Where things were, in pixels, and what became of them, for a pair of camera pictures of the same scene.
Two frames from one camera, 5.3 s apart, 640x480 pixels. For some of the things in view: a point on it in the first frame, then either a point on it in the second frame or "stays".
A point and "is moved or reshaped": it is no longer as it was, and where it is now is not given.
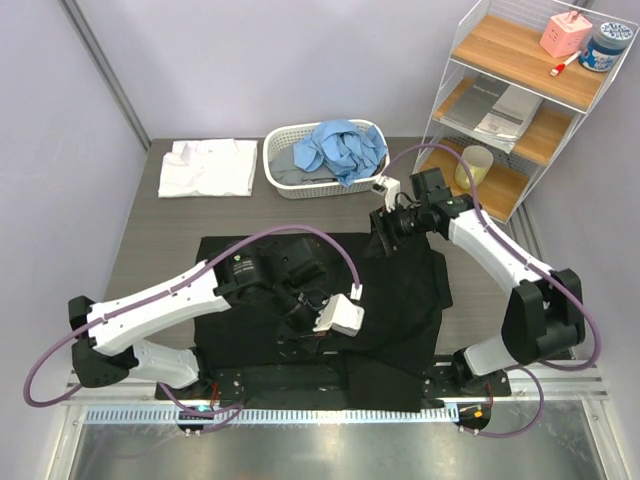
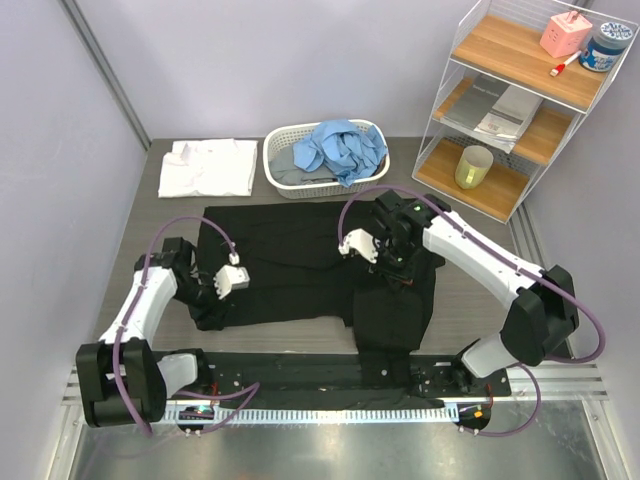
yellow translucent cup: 479,160 stays
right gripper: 384,227 -> 396,278
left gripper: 304,336 -> 212,315
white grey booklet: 508,119 stays
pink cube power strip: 566,34 stays
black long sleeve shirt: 326,299 is moved or reshaped
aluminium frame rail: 109,388 stays
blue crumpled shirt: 349,150 stays
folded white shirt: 212,167 stays
